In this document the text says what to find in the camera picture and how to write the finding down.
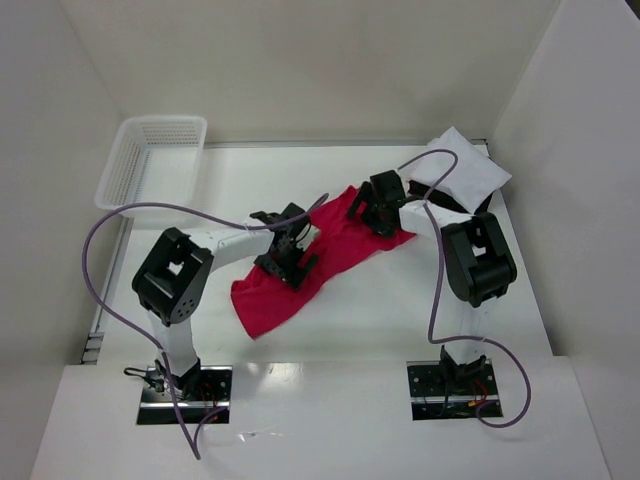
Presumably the red t-shirt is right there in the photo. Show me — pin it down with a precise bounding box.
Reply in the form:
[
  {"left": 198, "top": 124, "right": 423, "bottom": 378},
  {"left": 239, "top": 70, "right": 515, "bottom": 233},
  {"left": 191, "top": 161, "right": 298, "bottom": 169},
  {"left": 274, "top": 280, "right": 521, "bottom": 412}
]
[{"left": 230, "top": 185, "right": 414, "bottom": 340}]

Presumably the white plastic basket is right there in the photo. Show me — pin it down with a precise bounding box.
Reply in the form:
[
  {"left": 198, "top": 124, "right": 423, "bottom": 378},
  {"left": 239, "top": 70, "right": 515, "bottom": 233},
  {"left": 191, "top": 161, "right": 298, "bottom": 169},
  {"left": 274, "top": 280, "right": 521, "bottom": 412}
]
[{"left": 94, "top": 115, "right": 208, "bottom": 211}]

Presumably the folded black t-shirt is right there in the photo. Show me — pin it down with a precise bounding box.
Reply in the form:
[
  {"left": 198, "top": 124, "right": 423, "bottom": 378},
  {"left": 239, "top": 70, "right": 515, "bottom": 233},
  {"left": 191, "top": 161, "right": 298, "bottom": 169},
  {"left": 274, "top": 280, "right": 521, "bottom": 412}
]
[{"left": 408, "top": 180, "right": 493, "bottom": 215}]

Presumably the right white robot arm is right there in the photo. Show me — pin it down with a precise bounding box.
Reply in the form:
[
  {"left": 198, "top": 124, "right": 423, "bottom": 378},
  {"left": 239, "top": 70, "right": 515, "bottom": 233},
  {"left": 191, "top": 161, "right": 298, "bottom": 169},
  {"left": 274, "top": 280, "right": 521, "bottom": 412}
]
[{"left": 346, "top": 170, "right": 517, "bottom": 394}]

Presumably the folded white t-shirt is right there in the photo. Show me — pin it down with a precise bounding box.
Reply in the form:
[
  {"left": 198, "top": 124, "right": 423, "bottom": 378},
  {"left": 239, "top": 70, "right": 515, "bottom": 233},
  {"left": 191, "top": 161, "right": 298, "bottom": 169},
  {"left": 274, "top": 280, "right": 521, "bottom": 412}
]
[{"left": 401, "top": 127, "right": 512, "bottom": 213}]

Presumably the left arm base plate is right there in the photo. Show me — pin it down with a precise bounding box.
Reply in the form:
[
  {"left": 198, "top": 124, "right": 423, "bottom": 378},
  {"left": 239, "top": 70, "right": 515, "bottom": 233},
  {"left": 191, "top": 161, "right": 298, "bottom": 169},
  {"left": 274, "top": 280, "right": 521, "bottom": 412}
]
[{"left": 126, "top": 366, "right": 233, "bottom": 426}]

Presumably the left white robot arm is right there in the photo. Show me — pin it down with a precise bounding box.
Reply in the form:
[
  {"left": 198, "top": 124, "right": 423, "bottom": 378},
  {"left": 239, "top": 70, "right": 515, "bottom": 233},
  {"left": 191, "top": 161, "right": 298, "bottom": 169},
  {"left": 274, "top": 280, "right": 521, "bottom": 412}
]
[{"left": 132, "top": 203, "right": 321, "bottom": 392}]

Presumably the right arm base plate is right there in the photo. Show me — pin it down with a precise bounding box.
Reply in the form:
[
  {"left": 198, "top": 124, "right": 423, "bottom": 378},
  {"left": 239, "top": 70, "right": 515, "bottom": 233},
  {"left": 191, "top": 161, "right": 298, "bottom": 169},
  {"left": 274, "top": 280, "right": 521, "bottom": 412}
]
[{"left": 406, "top": 361, "right": 503, "bottom": 421}]

